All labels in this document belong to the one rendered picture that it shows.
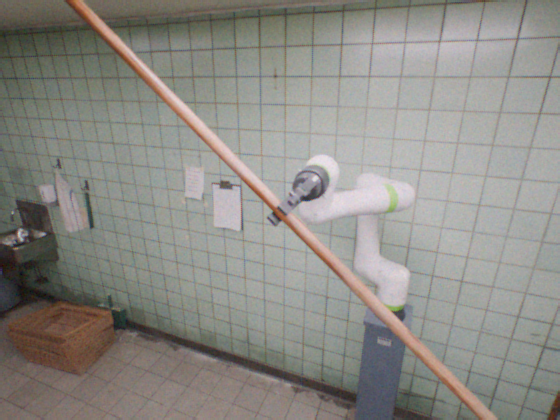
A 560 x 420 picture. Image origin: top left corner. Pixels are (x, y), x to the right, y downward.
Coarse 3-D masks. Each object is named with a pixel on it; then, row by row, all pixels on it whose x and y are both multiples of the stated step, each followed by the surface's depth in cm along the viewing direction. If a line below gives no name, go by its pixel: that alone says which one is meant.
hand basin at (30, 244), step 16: (16, 208) 305; (32, 208) 317; (32, 224) 319; (48, 224) 317; (0, 240) 313; (16, 240) 324; (32, 240) 302; (48, 240) 313; (0, 256) 299; (16, 256) 290; (32, 256) 301; (48, 256) 318; (16, 272) 302
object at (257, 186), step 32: (64, 0) 79; (96, 32) 78; (128, 64) 78; (160, 96) 78; (192, 128) 77; (224, 160) 77; (256, 192) 77; (288, 224) 76; (320, 256) 76; (352, 288) 76; (384, 320) 75; (416, 352) 75; (448, 384) 75; (480, 416) 75
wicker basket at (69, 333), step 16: (64, 304) 306; (16, 320) 267; (32, 320) 281; (48, 320) 296; (64, 320) 304; (96, 320) 279; (112, 320) 298; (48, 336) 255; (64, 336) 248; (80, 336) 263; (96, 336) 280; (80, 352) 265
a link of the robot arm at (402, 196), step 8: (384, 184) 129; (392, 184) 129; (400, 184) 130; (408, 184) 133; (392, 192) 126; (400, 192) 127; (408, 192) 130; (392, 200) 125; (400, 200) 127; (408, 200) 130; (392, 208) 127; (400, 208) 130; (408, 208) 134
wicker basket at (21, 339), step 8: (64, 312) 308; (72, 312) 305; (80, 312) 302; (80, 320) 306; (88, 320) 303; (32, 328) 283; (16, 336) 262; (24, 336) 257; (32, 336) 257; (32, 344) 263; (40, 344) 259; (48, 344) 255; (56, 344) 250; (64, 344) 250; (64, 352) 257; (72, 352) 258; (88, 352) 275; (80, 360) 267
